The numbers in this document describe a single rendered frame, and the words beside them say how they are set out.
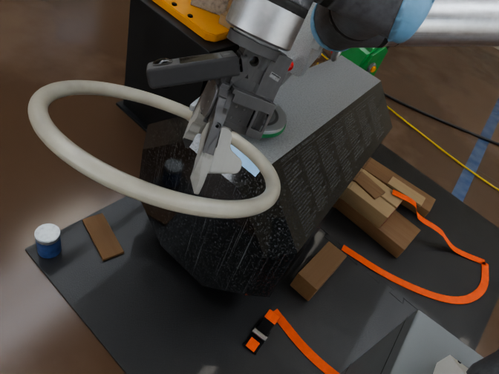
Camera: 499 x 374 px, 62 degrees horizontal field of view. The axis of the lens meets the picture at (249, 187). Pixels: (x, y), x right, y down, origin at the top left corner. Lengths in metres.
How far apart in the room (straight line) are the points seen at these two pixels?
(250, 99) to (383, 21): 0.18
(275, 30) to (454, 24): 0.32
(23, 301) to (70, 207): 0.52
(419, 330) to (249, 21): 0.94
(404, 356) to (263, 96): 0.80
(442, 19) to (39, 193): 1.98
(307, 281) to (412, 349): 0.94
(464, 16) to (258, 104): 0.36
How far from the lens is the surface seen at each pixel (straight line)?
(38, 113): 0.74
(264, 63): 0.55
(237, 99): 0.54
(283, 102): 1.71
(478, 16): 0.76
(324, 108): 1.79
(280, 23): 0.52
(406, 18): 0.55
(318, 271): 2.09
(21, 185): 2.35
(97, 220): 2.14
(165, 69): 0.53
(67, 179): 2.35
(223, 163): 0.53
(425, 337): 1.23
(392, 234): 2.54
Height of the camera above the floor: 1.74
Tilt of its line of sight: 44 degrees down
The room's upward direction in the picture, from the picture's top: 22 degrees clockwise
